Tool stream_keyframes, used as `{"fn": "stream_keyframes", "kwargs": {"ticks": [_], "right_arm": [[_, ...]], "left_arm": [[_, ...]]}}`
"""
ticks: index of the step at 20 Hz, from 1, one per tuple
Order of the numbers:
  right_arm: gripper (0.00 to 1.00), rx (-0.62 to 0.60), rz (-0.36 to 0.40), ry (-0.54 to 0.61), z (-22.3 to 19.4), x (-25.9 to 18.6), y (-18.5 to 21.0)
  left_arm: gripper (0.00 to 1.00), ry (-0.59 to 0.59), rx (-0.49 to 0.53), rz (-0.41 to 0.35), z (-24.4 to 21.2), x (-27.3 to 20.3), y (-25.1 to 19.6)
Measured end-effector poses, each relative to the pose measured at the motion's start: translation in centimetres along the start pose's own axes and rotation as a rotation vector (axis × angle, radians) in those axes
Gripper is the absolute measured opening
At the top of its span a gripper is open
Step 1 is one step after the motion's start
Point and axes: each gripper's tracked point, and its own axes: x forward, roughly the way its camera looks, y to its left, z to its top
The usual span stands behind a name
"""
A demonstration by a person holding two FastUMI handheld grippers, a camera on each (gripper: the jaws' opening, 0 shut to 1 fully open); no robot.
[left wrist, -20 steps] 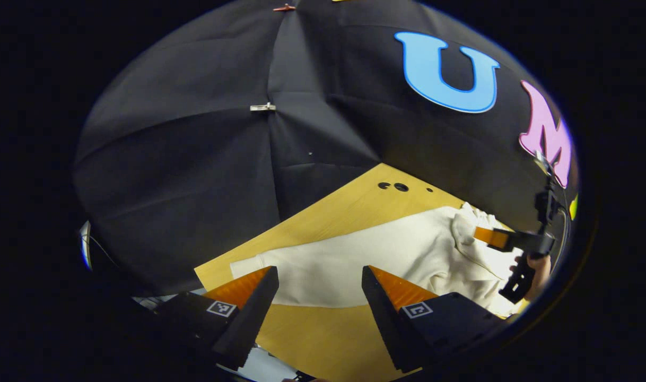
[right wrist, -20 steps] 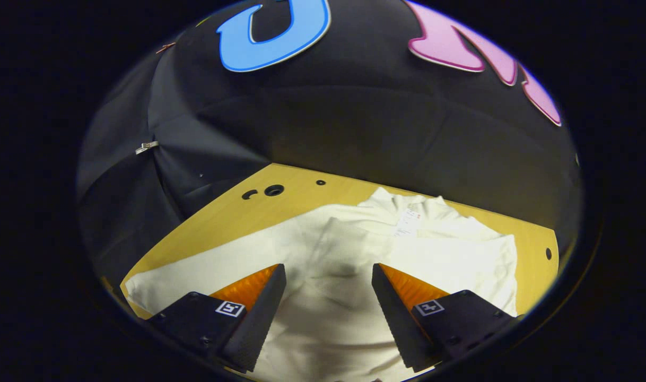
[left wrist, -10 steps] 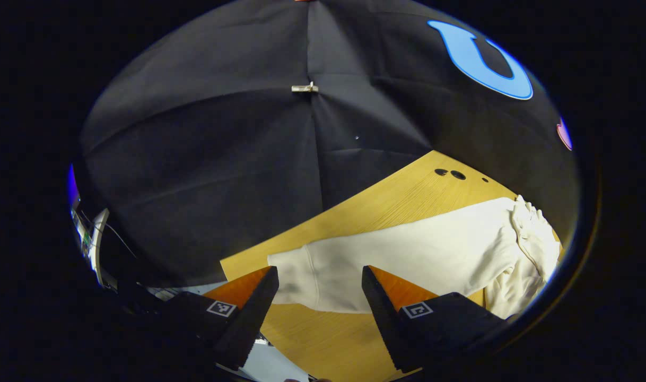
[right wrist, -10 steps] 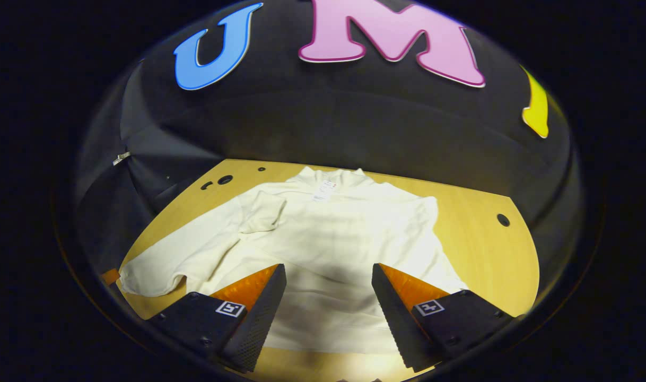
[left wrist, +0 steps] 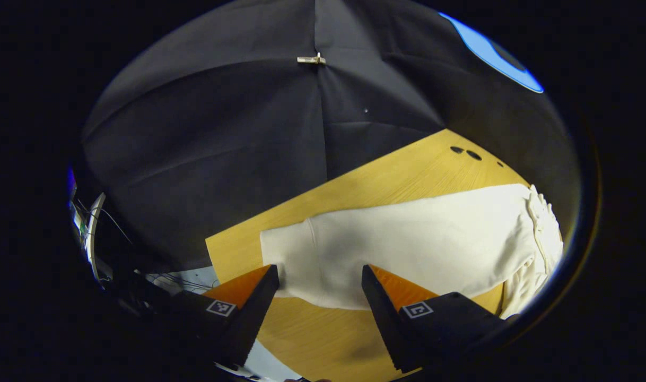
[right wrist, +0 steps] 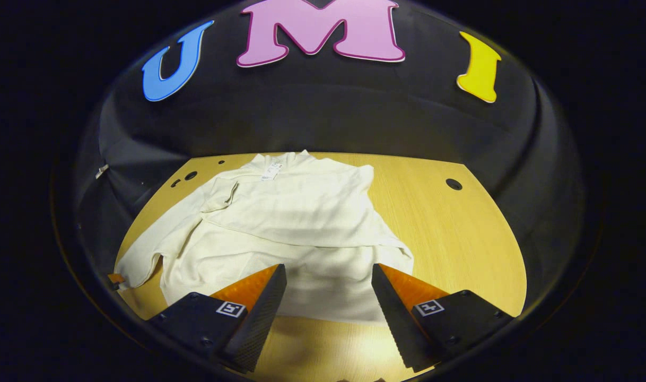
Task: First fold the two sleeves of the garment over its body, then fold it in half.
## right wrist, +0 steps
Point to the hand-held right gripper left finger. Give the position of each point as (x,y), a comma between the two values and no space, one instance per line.
(262,318)

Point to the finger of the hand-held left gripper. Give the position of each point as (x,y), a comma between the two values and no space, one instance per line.
(116,278)

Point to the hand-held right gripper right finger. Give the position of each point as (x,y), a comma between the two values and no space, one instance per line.
(394,318)

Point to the cream zip-neck sweater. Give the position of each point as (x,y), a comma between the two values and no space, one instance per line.
(302,212)

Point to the white clip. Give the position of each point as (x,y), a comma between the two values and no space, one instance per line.
(102,171)

